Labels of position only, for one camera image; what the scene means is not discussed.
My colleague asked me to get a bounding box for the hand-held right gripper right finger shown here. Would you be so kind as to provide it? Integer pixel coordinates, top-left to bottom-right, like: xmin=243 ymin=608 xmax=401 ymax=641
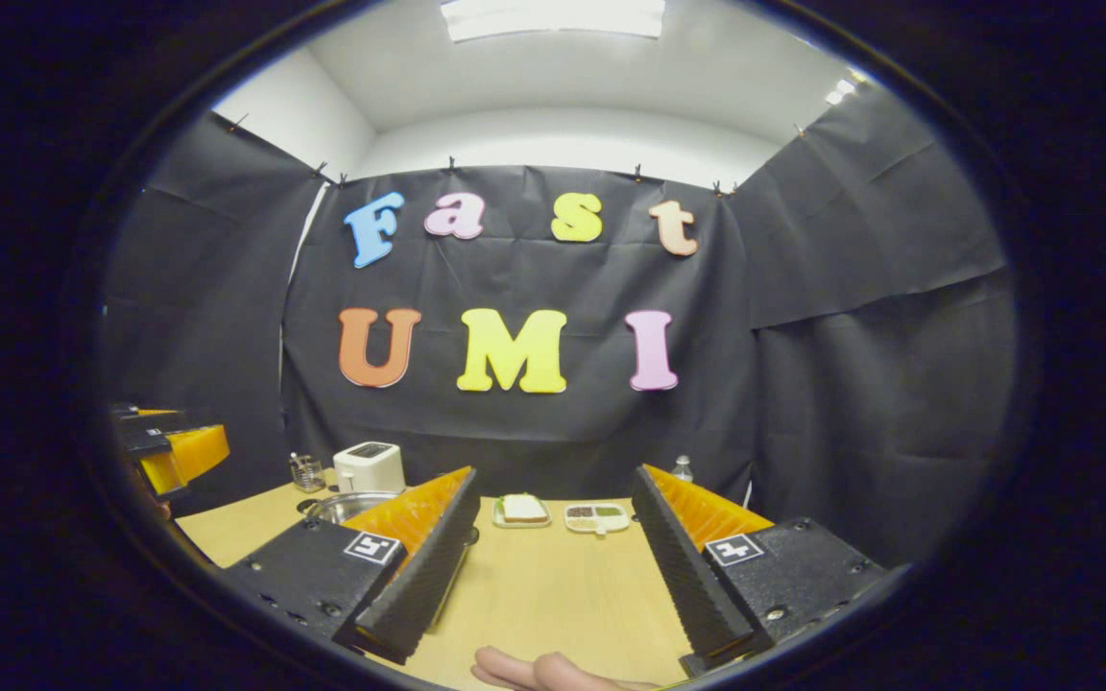
xmin=630 ymin=465 xmax=890 ymax=678

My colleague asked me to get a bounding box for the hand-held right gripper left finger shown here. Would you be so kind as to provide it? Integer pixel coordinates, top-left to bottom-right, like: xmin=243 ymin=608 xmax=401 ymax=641
xmin=222 ymin=465 xmax=482 ymax=665

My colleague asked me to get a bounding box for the stainless steel pot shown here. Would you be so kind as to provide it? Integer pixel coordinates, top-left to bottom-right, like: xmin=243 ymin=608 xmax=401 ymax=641
xmin=296 ymin=491 xmax=482 ymax=548

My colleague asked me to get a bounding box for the white divided bean tray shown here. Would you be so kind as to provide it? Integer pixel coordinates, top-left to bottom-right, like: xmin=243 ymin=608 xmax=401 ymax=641
xmin=565 ymin=503 xmax=631 ymax=536

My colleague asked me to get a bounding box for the pale square plate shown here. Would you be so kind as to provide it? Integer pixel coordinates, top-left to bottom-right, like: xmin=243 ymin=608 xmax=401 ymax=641
xmin=493 ymin=497 xmax=552 ymax=530

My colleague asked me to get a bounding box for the white toaster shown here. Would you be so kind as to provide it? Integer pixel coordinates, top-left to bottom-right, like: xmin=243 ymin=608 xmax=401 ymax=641
xmin=333 ymin=441 xmax=407 ymax=495

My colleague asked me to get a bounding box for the black backdrop cloth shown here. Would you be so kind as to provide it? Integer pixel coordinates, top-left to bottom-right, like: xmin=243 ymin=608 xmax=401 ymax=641
xmin=97 ymin=84 xmax=1020 ymax=567

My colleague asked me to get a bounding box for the small ceiling light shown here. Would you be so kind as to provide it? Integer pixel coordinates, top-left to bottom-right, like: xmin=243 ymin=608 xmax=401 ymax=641
xmin=824 ymin=69 xmax=871 ymax=107

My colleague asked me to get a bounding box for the large ceiling light panel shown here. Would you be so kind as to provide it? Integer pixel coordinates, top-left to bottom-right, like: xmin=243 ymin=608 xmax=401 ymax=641
xmin=440 ymin=0 xmax=666 ymax=42

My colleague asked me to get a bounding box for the metal wire basket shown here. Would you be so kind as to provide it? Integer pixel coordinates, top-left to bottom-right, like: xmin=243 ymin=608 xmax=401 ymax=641
xmin=289 ymin=452 xmax=327 ymax=494

